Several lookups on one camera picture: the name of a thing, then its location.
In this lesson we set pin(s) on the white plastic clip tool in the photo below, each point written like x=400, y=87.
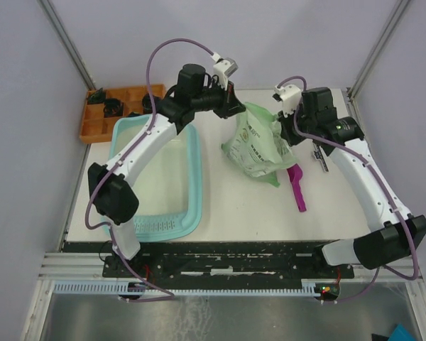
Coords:
x=319, y=157

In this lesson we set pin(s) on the magenta plastic litter scoop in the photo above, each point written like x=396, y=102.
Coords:
x=295, y=175

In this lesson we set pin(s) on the black round part in tray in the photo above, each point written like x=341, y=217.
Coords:
x=147, y=104

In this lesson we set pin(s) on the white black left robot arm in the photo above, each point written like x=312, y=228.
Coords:
x=110, y=185

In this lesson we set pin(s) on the green cat litter bag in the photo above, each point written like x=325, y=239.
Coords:
x=257, y=148

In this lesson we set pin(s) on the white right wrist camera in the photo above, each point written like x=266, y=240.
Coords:
x=289, y=96

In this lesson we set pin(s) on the aluminium frame rail left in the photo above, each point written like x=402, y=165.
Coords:
x=69, y=46

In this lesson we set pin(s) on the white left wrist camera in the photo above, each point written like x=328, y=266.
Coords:
x=223, y=69

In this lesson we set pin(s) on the teal plastic litter box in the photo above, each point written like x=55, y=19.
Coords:
x=169, y=188

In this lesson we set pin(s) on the blue object bottom corner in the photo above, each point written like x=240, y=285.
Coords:
x=401, y=334

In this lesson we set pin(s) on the orange compartment tray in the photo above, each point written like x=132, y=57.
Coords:
x=95, y=127

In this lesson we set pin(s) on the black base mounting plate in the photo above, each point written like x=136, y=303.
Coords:
x=226, y=265

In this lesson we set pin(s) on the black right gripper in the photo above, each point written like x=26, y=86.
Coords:
x=285, y=121

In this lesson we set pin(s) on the black ring part in tray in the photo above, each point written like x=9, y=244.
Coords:
x=113, y=107

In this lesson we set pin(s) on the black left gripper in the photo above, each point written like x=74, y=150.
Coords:
x=231, y=105

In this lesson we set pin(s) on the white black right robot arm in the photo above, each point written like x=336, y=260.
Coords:
x=394, y=231

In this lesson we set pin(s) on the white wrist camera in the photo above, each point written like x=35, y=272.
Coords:
x=289, y=96
x=223, y=69

